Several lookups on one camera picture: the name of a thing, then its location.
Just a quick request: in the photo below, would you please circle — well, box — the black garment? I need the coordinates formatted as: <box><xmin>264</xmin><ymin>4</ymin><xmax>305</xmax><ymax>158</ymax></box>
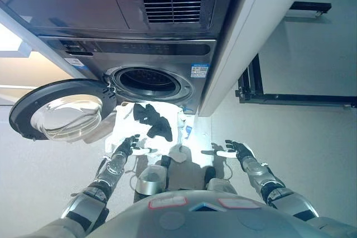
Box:
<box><xmin>132</xmin><ymin>103</ymin><xmax>174</xmax><ymax>143</ymax></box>

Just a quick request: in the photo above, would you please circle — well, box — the round washing machine door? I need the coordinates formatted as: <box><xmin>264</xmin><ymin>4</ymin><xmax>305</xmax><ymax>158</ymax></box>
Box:
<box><xmin>8</xmin><ymin>78</ymin><xmax>118</xmax><ymax>143</ymax></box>

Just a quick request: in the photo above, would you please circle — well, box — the dark grey washing machine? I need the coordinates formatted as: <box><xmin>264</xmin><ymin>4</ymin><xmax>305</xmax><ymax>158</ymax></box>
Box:
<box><xmin>0</xmin><ymin>0</ymin><xmax>310</xmax><ymax>118</ymax></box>

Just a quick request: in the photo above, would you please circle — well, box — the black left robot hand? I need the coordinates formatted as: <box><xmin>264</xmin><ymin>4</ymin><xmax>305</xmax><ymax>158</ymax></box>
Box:
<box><xmin>118</xmin><ymin>134</ymin><xmax>153</xmax><ymax>157</ymax></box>

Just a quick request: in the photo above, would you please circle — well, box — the silver left robot leg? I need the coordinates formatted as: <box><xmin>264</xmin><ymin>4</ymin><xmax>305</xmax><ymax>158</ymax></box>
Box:
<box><xmin>133</xmin><ymin>154</ymin><xmax>172</xmax><ymax>202</ymax></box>

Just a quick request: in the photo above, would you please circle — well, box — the blue white machine sticker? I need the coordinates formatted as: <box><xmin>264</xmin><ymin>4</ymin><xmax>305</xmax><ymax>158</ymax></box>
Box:
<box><xmin>64</xmin><ymin>58</ymin><xmax>87</xmax><ymax>71</ymax></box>
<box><xmin>191</xmin><ymin>64</ymin><xmax>210</xmax><ymax>79</ymax></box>

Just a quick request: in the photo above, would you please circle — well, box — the white laundry basket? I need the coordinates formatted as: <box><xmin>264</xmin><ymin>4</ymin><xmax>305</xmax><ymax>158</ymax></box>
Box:
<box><xmin>104</xmin><ymin>99</ymin><xmax>196</xmax><ymax>163</ymax></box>

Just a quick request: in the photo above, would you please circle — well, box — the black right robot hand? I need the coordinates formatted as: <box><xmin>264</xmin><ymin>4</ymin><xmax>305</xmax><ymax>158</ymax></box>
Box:
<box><xmin>216</xmin><ymin>139</ymin><xmax>255</xmax><ymax>161</ymax></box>

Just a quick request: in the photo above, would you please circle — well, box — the grey robot torso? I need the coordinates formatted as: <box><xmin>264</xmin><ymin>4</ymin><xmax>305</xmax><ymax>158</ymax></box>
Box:
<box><xmin>16</xmin><ymin>190</ymin><xmax>357</xmax><ymax>238</ymax></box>

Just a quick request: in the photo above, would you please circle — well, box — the metal frame cart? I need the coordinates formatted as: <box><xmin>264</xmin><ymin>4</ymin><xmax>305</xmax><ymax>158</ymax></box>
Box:
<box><xmin>235</xmin><ymin>54</ymin><xmax>357</xmax><ymax>108</ymax></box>

